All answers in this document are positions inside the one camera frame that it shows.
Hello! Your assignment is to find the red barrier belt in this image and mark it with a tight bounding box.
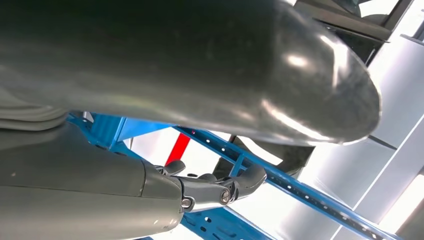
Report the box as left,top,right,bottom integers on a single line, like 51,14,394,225
164,132,192,167

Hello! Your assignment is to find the blue metal shelf rack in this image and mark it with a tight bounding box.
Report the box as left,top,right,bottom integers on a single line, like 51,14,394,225
66,112,402,240

